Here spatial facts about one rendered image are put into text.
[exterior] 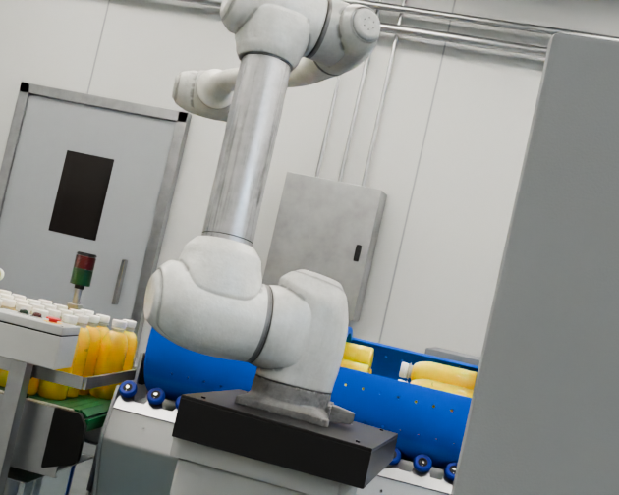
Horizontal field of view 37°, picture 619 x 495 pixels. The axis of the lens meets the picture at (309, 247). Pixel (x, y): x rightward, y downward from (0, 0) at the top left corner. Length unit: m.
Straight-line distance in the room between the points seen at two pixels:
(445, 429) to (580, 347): 1.86
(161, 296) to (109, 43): 4.96
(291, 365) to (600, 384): 1.40
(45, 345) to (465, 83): 4.10
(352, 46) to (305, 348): 0.61
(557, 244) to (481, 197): 5.36
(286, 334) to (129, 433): 0.75
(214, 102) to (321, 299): 0.77
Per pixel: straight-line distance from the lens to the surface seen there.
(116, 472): 2.43
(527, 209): 0.38
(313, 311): 1.75
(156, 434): 2.36
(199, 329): 1.70
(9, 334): 2.26
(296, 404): 1.77
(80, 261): 2.92
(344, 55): 1.93
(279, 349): 1.74
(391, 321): 5.74
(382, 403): 2.23
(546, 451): 0.38
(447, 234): 5.73
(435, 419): 2.23
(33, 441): 2.37
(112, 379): 2.50
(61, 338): 2.21
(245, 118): 1.81
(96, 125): 6.42
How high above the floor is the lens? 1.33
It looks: 2 degrees up
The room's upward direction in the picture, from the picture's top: 13 degrees clockwise
